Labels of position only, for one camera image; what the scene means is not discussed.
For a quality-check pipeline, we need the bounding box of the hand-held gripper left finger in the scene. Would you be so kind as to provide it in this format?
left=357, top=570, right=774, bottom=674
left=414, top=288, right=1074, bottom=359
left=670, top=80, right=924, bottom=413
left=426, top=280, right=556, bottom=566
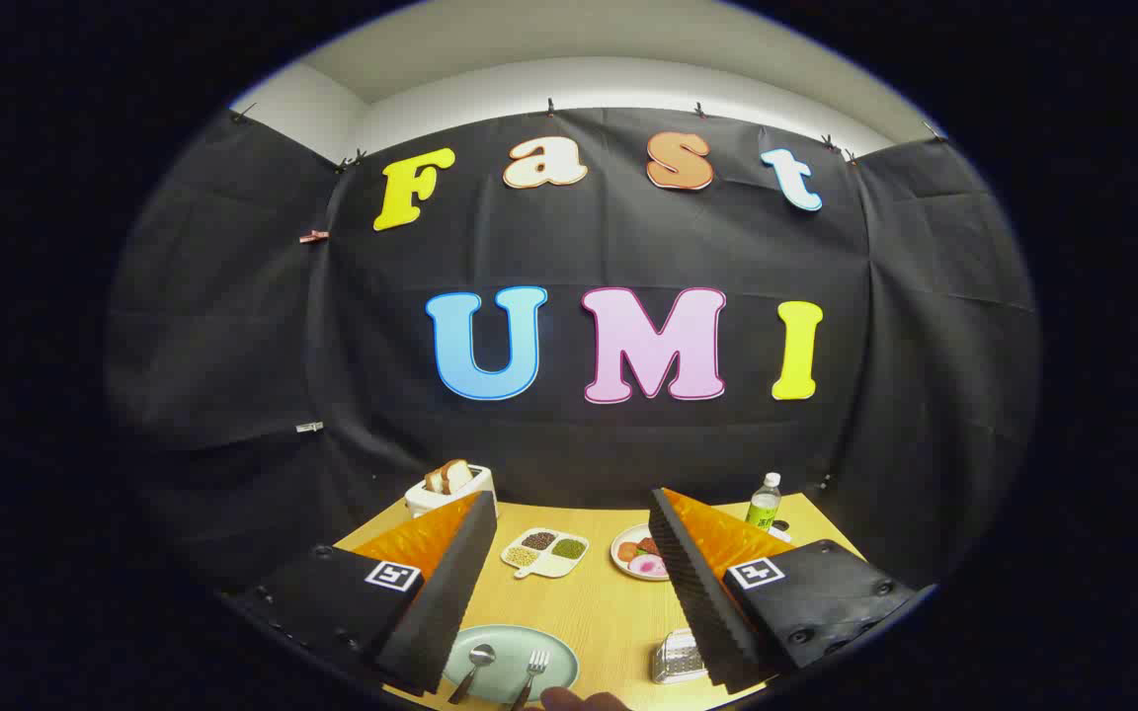
left=233, top=491, right=499, bottom=697

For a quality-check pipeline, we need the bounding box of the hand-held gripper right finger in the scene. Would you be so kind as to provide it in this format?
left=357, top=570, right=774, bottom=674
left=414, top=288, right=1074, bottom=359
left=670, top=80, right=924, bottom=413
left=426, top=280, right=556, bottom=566
left=648, top=487, right=926, bottom=694

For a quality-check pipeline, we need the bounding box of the metal spoon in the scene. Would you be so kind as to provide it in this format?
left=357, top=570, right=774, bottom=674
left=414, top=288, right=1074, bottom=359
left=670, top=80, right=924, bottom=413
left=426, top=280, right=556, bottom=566
left=447, top=644, right=497, bottom=704

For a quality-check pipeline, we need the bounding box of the metal fork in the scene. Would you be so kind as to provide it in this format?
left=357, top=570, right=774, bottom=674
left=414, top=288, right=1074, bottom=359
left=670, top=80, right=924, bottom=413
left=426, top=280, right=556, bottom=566
left=512, top=649, right=551, bottom=710

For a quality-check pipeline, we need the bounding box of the perforated metal basket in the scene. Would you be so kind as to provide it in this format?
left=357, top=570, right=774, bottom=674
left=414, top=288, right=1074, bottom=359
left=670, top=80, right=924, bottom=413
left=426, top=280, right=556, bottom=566
left=650, top=628, right=708, bottom=685

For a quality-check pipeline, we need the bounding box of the white food plate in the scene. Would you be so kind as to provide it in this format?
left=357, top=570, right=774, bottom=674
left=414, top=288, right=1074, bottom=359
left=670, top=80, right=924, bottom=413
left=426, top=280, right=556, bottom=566
left=610, top=523, right=674, bottom=582

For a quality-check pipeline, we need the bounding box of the white toaster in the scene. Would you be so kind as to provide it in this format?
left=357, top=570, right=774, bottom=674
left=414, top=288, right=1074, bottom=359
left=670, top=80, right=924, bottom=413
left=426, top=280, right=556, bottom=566
left=404, top=464, right=499, bottom=520

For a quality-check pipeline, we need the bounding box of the white divided bean dish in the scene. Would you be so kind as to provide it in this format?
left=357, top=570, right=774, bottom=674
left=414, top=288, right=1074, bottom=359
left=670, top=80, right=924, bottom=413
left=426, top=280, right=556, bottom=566
left=501, top=528, right=591, bottom=580

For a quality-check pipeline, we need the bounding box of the mint green plate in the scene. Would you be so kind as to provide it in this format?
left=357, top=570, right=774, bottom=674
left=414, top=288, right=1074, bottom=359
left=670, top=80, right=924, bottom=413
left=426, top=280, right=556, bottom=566
left=441, top=624, right=581, bottom=704

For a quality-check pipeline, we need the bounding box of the green label drink bottle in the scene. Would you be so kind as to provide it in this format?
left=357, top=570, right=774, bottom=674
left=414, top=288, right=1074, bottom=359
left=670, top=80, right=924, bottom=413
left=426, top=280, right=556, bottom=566
left=745, top=472, right=783, bottom=532

